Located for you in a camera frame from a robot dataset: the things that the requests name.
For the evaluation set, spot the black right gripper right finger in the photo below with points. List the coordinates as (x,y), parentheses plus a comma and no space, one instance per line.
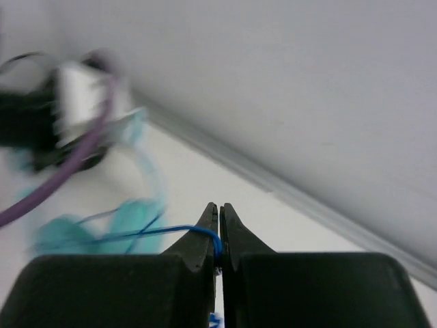
(266,288)

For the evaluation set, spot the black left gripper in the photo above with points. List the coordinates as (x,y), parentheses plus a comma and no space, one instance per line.
(30,125)

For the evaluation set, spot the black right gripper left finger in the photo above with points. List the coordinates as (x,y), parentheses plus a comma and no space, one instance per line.
(173,289)

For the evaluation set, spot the teal cat-ear headphones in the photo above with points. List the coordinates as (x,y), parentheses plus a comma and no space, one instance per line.
(103,209)

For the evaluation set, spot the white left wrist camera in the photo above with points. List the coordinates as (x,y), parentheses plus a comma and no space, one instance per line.
(81,93)

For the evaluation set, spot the aluminium table frame rail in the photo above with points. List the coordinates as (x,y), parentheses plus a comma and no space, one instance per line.
(265,179)

